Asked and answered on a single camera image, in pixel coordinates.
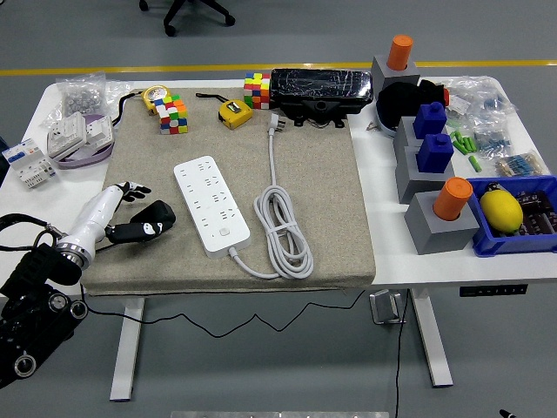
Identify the black table control panel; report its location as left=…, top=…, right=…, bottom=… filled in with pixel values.
left=459, top=284, right=529, bottom=299

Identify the silver metal bracket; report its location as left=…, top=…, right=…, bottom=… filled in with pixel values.
left=368, top=289, right=408, bottom=327

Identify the white power strip cord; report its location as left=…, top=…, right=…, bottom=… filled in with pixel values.
left=229, top=111, right=315, bottom=280

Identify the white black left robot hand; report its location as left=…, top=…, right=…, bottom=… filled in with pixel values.
left=64, top=180, right=175, bottom=259

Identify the grey holder block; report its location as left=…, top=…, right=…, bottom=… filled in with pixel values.
left=370, top=54, right=421, bottom=91
left=403, top=191, right=480, bottom=256
left=394, top=145, right=456, bottom=205
left=393, top=116, right=426, bottom=162

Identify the clear bag of tan resistors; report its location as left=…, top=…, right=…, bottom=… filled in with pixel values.
left=495, top=150, right=552, bottom=179

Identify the black wrapped device box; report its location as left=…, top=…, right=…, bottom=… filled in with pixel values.
left=268, top=67, right=374, bottom=130

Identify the blue square peg block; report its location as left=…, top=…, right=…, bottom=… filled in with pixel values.
left=412, top=102, right=448, bottom=140
left=415, top=132, right=455, bottom=175

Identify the black capacitors pile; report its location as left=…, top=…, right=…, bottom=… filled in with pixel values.
left=515, top=190, right=557, bottom=236

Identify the empty clear plastic bag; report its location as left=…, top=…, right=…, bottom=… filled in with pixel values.
left=104, top=79, right=132, bottom=112

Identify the clear bag of mixed parts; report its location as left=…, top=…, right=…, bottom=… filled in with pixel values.
left=443, top=76, right=509, bottom=131

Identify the yellow lemon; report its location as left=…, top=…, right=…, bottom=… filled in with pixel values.
left=479, top=190, right=524, bottom=232

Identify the black hanging cable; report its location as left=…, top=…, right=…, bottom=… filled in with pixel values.
left=393, top=289, right=413, bottom=418

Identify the grey-brown fabric mat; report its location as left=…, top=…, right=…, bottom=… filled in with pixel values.
left=80, top=86, right=378, bottom=298

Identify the colourful puzzle cube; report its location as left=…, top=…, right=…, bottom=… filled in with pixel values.
left=150, top=93, right=189, bottom=136
left=242, top=71, right=272, bottom=111

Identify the clear bag of blue resistors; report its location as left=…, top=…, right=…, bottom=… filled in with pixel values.
left=472, top=124, right=515, bottom=158

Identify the round yellow tape measure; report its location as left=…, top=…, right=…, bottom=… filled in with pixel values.
left=117, top=84, right=173, bottom=127

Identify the black power adapter plug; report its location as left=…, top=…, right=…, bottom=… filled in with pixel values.
left=130, top=199, right=178, bottom=228

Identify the black office chair base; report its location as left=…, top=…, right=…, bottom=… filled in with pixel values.
left=138, top=0, right=237, bottom=37

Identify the white wall socket panel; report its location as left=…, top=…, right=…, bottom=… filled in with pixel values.
left=46, top=111, right=88, bottom=158
left=84, top=113, right=115, bottom=147

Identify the black cloth cap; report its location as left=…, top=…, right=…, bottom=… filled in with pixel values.
left=376, top=78, right=447, bottom=127

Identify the white table leg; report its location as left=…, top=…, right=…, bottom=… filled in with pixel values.
left=408, top=287, right=454, bottom=388
left=108, top=298, right=145, bottom=402

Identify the square yellow tape measure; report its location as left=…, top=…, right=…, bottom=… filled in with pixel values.
left=195, top=91, right=254, bottom=131

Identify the white power strip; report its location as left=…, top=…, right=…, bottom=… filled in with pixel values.
left=172, top=155, right=252, bottom=260

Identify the blue plastic bin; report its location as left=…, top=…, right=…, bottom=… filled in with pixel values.
left=465, top=174, right=557, bottom=258

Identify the thin black adapter cord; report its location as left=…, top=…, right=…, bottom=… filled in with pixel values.
left=79, top=243, right=366, bottom=339

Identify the clear bag of grey parts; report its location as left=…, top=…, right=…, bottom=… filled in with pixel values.
left=41, top=71, right=108, bottom=131

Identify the orange cylinder peg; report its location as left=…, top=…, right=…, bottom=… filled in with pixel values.
left=386, top=34, right=414, bottom=71
left=433, top=176, right=474, bottom=221

